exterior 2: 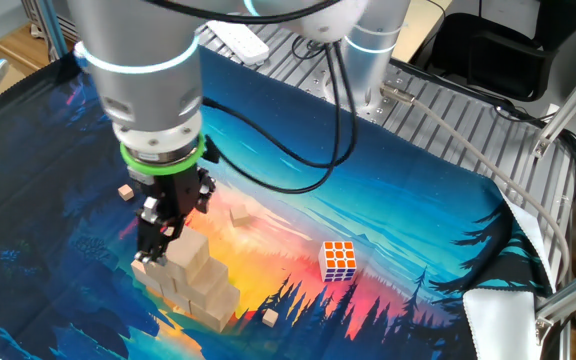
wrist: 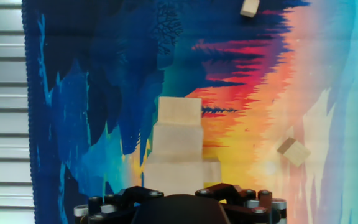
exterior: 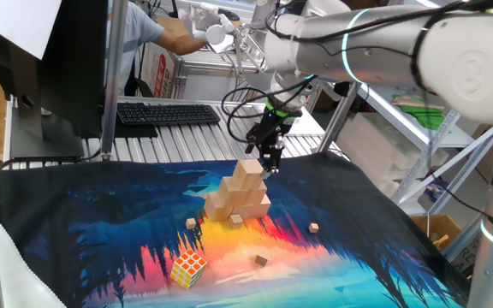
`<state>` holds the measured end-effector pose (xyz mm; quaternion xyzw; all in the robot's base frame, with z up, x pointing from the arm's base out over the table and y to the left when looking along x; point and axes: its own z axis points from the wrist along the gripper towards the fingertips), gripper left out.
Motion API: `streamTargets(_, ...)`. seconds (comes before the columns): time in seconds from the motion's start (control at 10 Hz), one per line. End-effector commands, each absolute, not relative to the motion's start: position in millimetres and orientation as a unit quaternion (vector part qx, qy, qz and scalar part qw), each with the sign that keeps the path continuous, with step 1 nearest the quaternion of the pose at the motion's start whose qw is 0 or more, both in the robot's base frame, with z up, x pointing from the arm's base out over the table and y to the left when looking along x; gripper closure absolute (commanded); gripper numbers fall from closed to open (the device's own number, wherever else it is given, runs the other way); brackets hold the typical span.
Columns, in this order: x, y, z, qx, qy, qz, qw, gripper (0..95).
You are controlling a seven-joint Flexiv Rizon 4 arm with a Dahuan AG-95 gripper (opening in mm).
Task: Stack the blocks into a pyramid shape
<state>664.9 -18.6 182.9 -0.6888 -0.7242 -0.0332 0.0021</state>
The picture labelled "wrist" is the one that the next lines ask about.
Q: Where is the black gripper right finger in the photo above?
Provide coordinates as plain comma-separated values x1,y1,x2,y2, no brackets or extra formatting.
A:
195,182,288,224

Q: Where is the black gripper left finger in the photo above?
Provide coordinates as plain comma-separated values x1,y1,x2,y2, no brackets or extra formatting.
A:
73,185,165,224

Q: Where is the small wooden cube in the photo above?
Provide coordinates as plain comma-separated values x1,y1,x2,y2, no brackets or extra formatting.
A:
239,0,260,19
276,137,312,168
203,159,222,184

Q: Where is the forest sunset printed cloth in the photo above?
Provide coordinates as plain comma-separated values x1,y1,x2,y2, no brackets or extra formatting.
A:
22,0,358,224

